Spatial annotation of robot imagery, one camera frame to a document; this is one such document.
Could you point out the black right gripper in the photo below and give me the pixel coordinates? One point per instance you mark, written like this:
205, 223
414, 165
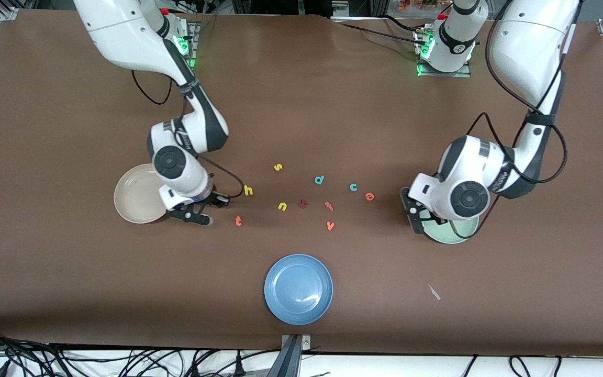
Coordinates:
210, 198

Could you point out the yellow foam letter h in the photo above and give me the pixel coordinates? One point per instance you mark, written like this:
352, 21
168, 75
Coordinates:
248, 190

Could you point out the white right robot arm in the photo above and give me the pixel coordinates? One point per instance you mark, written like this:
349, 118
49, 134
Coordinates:
123, 36

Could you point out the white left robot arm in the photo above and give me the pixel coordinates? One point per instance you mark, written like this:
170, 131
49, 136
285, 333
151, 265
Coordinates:
526, 47

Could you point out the light green round plate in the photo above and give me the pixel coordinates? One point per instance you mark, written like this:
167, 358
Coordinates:
448, 235

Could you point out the small white paper scrap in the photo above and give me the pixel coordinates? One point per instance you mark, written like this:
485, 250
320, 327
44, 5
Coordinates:
434, 292

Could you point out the dark red foam letter k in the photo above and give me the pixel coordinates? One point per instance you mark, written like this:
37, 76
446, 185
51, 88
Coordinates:
303, 204

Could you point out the beige round plate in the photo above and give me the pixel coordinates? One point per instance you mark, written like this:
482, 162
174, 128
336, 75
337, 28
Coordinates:
134, 196

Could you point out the salmon foam letter f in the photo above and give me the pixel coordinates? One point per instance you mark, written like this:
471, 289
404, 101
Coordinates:
328, 206

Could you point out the blue round plate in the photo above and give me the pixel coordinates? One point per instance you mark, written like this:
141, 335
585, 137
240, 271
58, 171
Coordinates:
298, 289

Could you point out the brown table cover sheet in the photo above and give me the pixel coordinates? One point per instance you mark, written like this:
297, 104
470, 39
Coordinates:
301, 104

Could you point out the black power plug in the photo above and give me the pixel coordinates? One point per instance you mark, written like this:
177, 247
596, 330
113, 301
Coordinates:
238, 366
194, 369

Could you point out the orange flower bunch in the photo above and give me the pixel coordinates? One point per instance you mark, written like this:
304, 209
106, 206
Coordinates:
411, 5

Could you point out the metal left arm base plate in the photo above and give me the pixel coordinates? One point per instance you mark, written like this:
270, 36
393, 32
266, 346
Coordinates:
445, 75

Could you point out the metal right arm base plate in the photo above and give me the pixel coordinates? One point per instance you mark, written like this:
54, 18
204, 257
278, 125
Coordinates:
192, 42

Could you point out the grey metal camera bracket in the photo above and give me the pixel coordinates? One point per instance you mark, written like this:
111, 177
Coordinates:
292, 361

